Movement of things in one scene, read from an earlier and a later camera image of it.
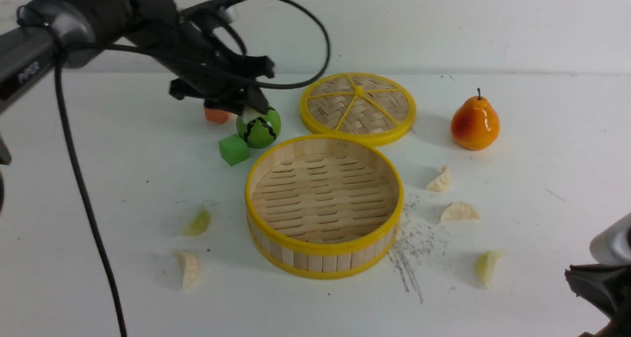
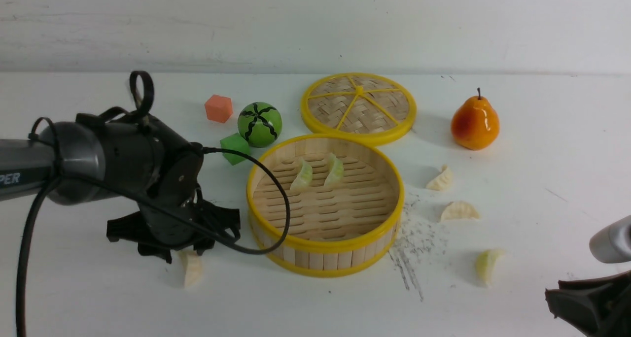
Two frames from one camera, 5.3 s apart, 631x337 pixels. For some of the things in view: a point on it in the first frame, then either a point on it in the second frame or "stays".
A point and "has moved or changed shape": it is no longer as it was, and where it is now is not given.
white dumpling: (441, 183) stays
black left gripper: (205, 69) -> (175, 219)
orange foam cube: (217, 116) stays
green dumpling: (249, 115) -> (304, 177)
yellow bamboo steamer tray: (323, 206) stays
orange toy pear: (475, 125) stays
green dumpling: (485, 266) stays
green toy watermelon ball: (261, 133) stays
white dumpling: (192, 268) stays
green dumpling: (199, 225) has moved or changed shape
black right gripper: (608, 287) -> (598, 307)
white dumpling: (460, 210) stays
